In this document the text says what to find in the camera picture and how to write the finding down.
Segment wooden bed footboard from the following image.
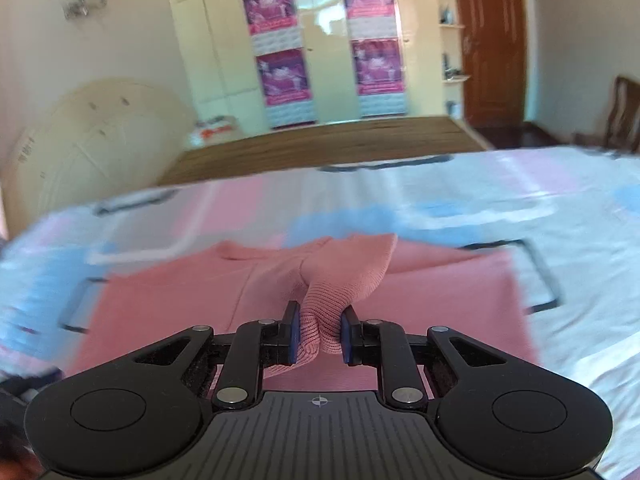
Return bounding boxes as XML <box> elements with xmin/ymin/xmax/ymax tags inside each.
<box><xmin>157</xmin><ymin>116</ymin><xmax>488</xmax><ymax>187</ymax></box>

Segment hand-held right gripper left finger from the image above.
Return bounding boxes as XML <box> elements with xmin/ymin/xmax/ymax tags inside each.
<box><xmin>132</xmin><ymin>301</ymin><xmax>301</xmax><ymax>413</ymax></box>

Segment pink knit sweater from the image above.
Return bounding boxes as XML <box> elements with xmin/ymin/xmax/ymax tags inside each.
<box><xmin>75</xmin><ymin>232</ymin><xmax>541</xmax><ymax>393</ymax></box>

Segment pastel patterned bed sheet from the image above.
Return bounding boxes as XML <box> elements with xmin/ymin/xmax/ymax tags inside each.
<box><xmin>0</xmin><ymin>146</ymin><xmax>640</xmax><ymax>480</ymax></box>

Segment cream wardrobe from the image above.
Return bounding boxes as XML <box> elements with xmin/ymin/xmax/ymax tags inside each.
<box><xmin>162</xmin><ymin>0</ymin><xmax>461</xmax><ymax>131</ymax></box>

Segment white and orange boxes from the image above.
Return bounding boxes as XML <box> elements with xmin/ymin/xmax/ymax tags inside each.
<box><xmin>192</xmin><ymin>116</ymin><xmax>238</xmax><ymax>141</ymax></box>

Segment brown wooden door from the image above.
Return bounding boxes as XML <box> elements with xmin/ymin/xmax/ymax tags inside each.
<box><xmin>450</xmin><ymin>0</ymin><xmax>528</xmax><ymax>128</ymax></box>

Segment round beige board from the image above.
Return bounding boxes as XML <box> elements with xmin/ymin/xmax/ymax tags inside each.
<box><xmin>2</xmin><ymin>77</ymin><xmax>196</xmax><ymax>241</ymax></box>

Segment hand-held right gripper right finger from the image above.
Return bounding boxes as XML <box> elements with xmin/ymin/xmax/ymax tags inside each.
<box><xmin>340</xmin><ymin>305</ymin><xmax>507</xmax><ymax>413</ymax></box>

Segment purple wall poster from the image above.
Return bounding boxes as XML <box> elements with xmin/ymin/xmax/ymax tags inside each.
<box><xmin>241</xmin><ymin>0</ymin><xmax>301</xmax><ymax>56</ymax></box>
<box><xmin>256</xmin><ymin>49</ymin><xmax>317</xmax><ymax>128</ymax></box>
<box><xmin>351</xmin><ymin>37</ymin><xmax>407</xmax><ymax>118</ymax></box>
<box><xmin>339</xmin><ymin>0</ymin><xmax>401</xmax><ymax>41</ymax></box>

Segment wooden chair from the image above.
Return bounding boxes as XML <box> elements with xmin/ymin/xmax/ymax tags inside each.
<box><xmin>572</xmin><ymin>75</ymin><xmax>640</xmax><ymax>153</ymax></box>

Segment cream corner shelf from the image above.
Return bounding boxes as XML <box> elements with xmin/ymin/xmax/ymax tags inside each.
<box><xmin>432</xmin><ymin>0</ymin><xmax>472</xmax><ymax>121</ymax></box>

